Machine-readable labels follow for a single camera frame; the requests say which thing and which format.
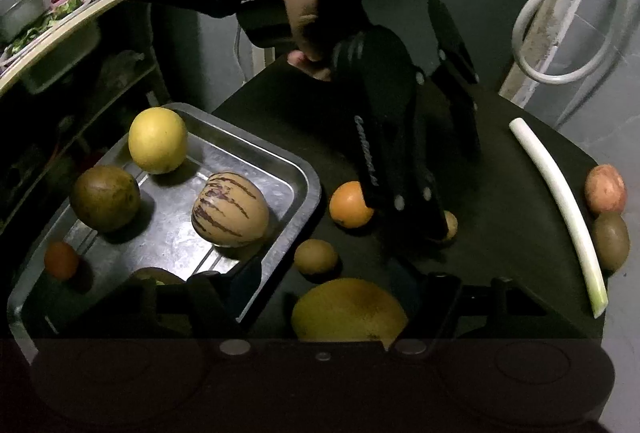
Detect brown mango with sticker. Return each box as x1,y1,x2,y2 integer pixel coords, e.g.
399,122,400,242
131,267,184,286

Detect red apple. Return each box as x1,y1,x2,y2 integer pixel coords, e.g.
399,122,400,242
584,164,627,214

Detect larger orange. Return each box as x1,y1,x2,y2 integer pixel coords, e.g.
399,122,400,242
329,181,374,228

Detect white leek stalk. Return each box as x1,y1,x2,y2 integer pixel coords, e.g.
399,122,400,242
509,118,608,318

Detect yellow round grapefruit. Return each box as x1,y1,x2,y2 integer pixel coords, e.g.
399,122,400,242
128,107,188,174

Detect kiwi beside tray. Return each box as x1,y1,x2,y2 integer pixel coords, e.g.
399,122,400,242
294,238,338,275

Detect yellow-green mango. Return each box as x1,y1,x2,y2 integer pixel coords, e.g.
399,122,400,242
292,278,408,349

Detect stainless steel tray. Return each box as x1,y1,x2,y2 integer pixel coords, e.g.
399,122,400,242
6,103,321,361

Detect brown-green mango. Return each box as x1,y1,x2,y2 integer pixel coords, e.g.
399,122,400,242
70,164,141,231

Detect person's left hand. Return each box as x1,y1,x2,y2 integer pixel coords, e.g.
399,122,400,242
283,0,331,81

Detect small orange tangerine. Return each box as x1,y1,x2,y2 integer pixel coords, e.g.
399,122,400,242
43,241,79,280

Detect large striped pepino melon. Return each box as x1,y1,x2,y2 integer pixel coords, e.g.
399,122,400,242
191,171,270,248

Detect dark kiwi by wall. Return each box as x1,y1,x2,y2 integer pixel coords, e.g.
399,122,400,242
592,212,630,271

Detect kiwi beside tangerine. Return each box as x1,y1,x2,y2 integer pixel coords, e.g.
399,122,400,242
444,210,459,240

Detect wooden side counter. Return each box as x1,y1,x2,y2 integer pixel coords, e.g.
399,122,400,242
0,0,122,95

